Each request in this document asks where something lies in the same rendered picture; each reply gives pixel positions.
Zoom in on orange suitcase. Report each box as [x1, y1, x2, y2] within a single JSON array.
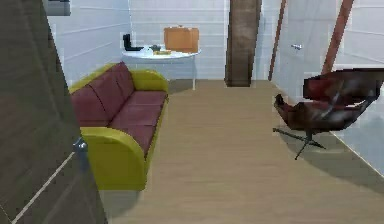
[[163, 24, 200, 54]]

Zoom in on yellow sofa with maroon cushions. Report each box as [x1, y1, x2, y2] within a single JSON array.
[[68, 61, 170, 192]]

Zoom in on white round table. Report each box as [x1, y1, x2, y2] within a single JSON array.
[[121, 45, 202, 91]]

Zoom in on small white object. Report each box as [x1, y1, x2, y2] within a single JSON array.
[[139, 46, 154, 58]]

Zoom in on brown wooden pillar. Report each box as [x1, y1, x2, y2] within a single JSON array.
[[224, 0, 263, 88]]

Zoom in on black angled object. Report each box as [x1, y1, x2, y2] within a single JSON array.
[[122, 33, 145, 52]]

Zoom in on white room door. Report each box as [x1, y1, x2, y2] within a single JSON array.
[[272, 0, 344, 105]]

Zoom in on dark red swivel lounge chair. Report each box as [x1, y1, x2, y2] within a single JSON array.
[[272, 67, 384, 161]]

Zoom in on dark brown room door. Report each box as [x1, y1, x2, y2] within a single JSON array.
[[0, 0, 109, 224]]

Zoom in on grey framed wall picture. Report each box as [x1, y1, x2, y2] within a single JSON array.
[[42, 0, 72, 17]]

